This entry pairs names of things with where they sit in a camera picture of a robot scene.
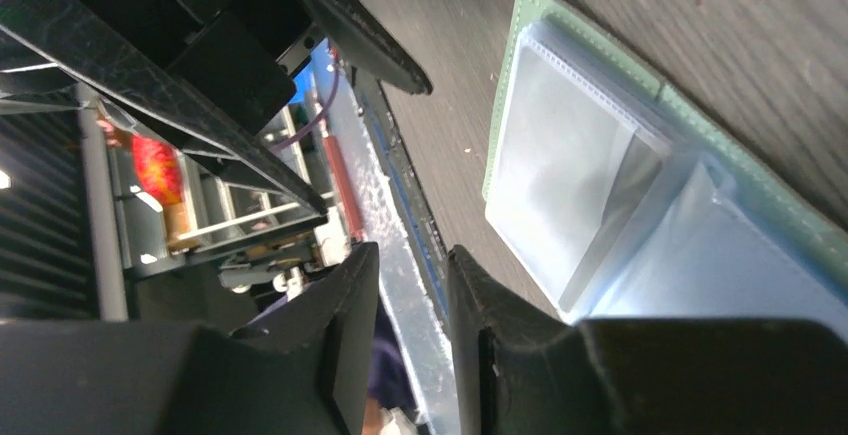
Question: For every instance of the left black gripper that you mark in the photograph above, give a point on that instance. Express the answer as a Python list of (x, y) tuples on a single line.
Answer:
[(241, 55)]

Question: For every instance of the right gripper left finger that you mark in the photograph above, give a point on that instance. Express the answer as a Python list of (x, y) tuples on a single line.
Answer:
[(301, 368)]

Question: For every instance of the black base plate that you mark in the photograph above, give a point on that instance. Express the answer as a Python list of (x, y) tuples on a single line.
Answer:
[(414, 211)]

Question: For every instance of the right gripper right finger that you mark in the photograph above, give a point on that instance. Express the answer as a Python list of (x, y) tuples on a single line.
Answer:
[(520, 371)]

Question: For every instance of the credit card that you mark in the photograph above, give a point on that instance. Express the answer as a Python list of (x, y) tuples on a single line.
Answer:
[(571, 162)]

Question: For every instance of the green card holder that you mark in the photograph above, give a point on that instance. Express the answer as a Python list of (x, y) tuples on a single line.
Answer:
[(717, 235)]

